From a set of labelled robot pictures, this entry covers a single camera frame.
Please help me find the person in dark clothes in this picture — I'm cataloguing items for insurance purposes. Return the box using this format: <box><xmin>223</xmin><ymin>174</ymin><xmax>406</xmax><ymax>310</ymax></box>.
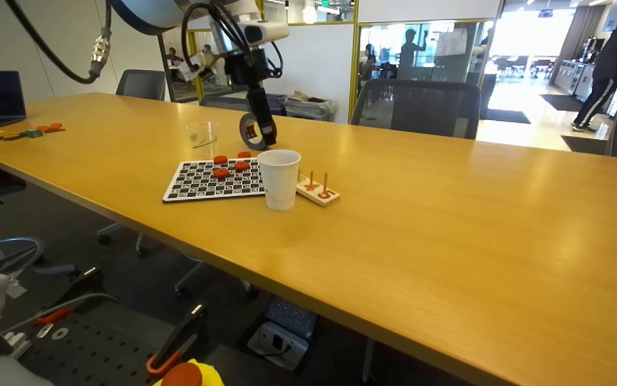
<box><xmin>572</xmin><ymin>26</ymin><xmax>617</xmax><ymax>130</ymax></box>

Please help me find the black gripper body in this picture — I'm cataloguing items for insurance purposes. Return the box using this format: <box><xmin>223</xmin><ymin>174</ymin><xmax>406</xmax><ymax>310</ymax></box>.
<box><xmin>226</xmin><ymin>48</ymin><xmax>270</xmax><ymax>90</ymax></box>

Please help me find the floor power box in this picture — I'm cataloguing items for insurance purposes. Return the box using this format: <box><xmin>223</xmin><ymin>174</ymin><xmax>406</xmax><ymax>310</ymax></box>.
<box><xmin>246</xmin><ymin>322</ymin><xmax>308</xmax><ymax>370</ymax></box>

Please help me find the black tape roll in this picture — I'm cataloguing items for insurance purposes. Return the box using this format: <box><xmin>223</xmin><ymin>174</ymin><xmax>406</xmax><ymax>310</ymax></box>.
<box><xmin>240</xmin><ymin>113</ymin><xmax>270</xmax><ymax>150</ymax></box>

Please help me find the white paper cup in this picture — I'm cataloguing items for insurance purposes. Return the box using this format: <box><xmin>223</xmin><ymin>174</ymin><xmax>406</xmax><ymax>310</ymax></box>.
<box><xmin>258</xmin><ymin>150</ymin><xmax>303</xmax><ymax>209</ymax></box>

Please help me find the red emergency stop button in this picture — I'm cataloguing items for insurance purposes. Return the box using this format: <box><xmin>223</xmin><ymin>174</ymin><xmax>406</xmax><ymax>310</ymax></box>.
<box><xmin>154</xmin><ymin>359</ymin><xmax>226</xmax><ymax>386</ymax></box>

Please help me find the orange green tool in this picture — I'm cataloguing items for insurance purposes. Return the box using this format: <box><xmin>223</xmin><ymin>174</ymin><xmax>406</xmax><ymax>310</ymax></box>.
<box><xmin>0</xmin><ymin>122</ymin><xmax>65</xmax><ymax>142</ymax></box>

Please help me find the wooden peg base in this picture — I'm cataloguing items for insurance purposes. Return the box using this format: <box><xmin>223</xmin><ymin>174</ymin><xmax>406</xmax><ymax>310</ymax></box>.
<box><xmin>297</xmin><ymin>176</ymin><xmax>342</xmax><ymax>205</ymax></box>

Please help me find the grey office chair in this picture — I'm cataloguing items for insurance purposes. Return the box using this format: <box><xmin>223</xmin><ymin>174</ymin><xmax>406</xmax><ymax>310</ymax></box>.
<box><xmin>117</xmin><ymin>68</ymin><xmax>166</xmax><ymax>100</ymax></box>

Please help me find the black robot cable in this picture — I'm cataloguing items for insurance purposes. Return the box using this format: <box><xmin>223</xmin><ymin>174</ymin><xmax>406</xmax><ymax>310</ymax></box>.
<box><xmin>4</xmin><ymin>0</ymin><xmax>115</xmax><ymax>85</ymax></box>

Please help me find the checkered calibration board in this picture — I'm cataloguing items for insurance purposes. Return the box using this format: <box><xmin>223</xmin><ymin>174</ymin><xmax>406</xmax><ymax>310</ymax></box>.
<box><xmin>163</xmin><ymin>156</ymin><xmax>266</xmax><ymax>203</ymax></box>

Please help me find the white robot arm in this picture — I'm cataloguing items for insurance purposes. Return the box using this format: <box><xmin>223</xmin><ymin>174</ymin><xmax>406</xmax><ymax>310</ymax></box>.
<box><xmin>109</xmin><ymin>0</ymin><xmax>289</xmax><ymax>150</ymax></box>

